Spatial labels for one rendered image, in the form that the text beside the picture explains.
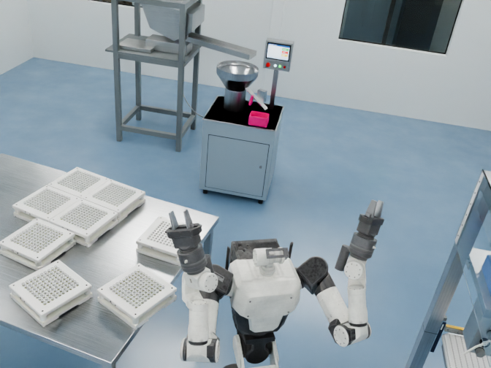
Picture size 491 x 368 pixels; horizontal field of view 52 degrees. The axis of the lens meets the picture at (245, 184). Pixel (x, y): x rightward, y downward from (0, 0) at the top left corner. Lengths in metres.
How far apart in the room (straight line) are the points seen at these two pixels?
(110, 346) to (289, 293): 0.75
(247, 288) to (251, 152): 2.50
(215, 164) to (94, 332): 2.51
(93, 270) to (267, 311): 0.92
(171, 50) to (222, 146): 1.27
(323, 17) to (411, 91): 1.50
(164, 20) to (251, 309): 3.50
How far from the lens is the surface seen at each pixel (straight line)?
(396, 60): 6.84
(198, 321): 1.77
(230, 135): 4.30
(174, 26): 4.97
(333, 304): 2.03
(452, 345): 2.55
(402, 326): 3.77
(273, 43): 4.37
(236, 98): 4.41
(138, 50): 5.16
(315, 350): 3.43
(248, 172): 4.42
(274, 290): 1.97
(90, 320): 2.30
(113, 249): 2.64
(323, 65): 6.83
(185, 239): 1.68
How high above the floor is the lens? 2.54
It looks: 31 degrees down
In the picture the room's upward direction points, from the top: 7 degrees clockwise
